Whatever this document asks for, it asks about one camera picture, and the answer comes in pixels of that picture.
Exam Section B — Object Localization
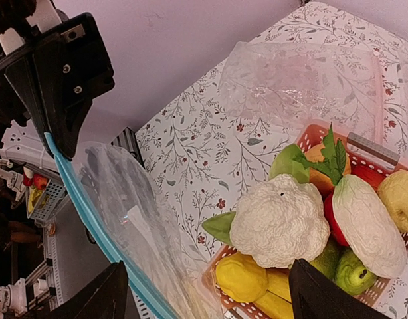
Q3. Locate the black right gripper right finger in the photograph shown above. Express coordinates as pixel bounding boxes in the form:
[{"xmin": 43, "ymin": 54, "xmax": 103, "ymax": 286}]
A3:
[{"xmin": 289, "ymin": 259, "xmax": 388, "ymax": 319}]

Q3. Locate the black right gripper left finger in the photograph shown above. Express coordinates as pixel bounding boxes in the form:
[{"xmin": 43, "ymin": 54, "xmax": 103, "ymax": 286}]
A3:
[{"xmin": 47, "ymin": 261, "xmax": 128, "ymax": 319}]

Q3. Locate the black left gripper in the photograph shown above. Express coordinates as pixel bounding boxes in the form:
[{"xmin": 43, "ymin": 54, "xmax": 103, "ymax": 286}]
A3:
[{"xmin": 3, "ymin": 13, "xmax": 115, "ymax": 160}]

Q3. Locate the white toy cauliflower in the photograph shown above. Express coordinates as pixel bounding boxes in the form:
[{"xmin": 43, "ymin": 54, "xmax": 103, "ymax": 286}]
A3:
[{"xmin": 201, "ymin": 174, "xmax": 330, "ymax": 268}]

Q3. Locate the clear zip top bag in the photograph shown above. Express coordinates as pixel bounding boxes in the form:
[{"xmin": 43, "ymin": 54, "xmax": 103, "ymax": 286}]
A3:
[{"xmin": 45, "ymin": 133, "xmax": 223, "ymax": 318}]

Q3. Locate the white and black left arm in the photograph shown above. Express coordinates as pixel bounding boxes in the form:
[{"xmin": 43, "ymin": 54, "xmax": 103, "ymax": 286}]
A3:
[{"xmin": 0, "ymin": 1, "xmax": 115, "ymax": 171}]

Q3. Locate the crumpled clear plastic bag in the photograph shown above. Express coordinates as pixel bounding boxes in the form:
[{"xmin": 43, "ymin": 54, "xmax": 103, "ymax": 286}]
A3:
[{"xmin": 219, "ymin": 42, "xmax": 388, "ymax": 146}]

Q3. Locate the yellow green toy mango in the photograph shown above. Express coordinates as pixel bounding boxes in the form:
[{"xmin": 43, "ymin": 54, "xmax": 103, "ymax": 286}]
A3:
[{"xmin": 310, "ymin": 237, "xmax": 342, "ymax": 280}]

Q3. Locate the yellow toy banana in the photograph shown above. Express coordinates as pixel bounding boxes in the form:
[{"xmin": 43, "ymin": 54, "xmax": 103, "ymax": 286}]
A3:
[{"xmin": 253, "ymin": 269, "xmax": 294, "ymax": 319}]

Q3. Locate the green toy pear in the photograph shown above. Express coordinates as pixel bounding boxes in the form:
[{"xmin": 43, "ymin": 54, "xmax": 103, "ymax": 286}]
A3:
[{"xmin": 334, "ymin": 248, "xmax": 378, "ymax": 296}]

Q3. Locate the yellow toy lemon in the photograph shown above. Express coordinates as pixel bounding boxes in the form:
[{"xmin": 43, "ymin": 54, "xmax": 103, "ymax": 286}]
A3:
[{"xmin": 215, "ymin": 252, "xmax": 268, "ymax": 303}]

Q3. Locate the white toy napa cabbage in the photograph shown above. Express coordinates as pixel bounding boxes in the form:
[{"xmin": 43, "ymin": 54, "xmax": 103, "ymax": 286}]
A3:
[{"xmin": 332, "ymin": 175, "xmax": 407, "ymax": 279}]

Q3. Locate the red toy fruit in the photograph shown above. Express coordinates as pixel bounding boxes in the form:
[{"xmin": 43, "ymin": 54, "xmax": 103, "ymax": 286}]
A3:
[{"xmin": 323, "ymin": 164, "xmax": 387, "ymax": 247}]

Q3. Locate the floral patterned table mat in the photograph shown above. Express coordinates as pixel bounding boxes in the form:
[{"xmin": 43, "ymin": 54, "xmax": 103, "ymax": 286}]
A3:
[{"xmin": 136, "ymin": 1, "xmax": 408, "ymax": 319}]

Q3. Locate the aluminium left floor rail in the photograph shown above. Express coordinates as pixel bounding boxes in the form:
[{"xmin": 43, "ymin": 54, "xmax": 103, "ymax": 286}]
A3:
[{"xmin": 110, "ymin": 127, "xmax": 145, "ymax": 167}]

